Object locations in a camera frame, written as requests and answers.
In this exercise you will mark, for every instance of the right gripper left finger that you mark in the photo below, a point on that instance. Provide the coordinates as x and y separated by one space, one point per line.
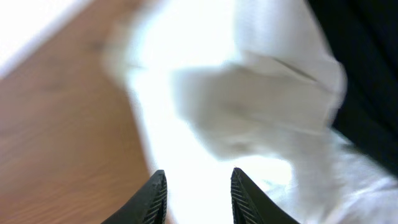
147 206

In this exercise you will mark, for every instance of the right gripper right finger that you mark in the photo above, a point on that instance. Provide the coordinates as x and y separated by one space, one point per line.
250 205

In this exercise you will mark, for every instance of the white shirt in pile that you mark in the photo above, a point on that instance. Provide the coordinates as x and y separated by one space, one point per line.
219 85

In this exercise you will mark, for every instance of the black garment in pile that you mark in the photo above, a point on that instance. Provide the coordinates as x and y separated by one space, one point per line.
362 35

